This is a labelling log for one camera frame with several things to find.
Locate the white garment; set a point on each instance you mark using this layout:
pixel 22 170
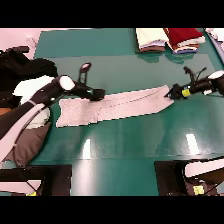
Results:
pixel 28 87
pixel 216 32
pixel 41 118

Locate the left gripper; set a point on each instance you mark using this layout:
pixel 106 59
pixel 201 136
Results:
pixel 96 94

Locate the pink shirt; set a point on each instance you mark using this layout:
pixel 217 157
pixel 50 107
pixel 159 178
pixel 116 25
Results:
pixel 116 106

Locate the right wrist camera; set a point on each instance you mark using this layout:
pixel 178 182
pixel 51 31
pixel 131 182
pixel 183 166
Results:
pixel 193 75

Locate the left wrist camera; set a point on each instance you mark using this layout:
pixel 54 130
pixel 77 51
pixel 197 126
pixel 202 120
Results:
pixel 84 70

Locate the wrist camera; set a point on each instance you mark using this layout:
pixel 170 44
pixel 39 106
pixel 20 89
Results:
pixel 193 75
pixel 84 70

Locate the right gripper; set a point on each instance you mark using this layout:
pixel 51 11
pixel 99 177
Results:
pixel 180 91

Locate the cream garment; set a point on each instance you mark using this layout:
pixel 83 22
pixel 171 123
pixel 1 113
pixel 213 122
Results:
pixel 150 36

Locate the black garment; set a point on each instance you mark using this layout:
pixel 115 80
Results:
pixel 23 66

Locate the red garment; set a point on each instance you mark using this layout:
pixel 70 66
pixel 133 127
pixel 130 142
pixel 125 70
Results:
pixel 181 35

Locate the brown garment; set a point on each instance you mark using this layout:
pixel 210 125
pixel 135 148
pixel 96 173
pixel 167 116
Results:
pixel 31 143

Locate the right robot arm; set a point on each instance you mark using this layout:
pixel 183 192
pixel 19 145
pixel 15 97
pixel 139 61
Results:
pixel 206 84

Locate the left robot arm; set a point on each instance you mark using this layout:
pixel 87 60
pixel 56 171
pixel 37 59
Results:
pixel 46 94

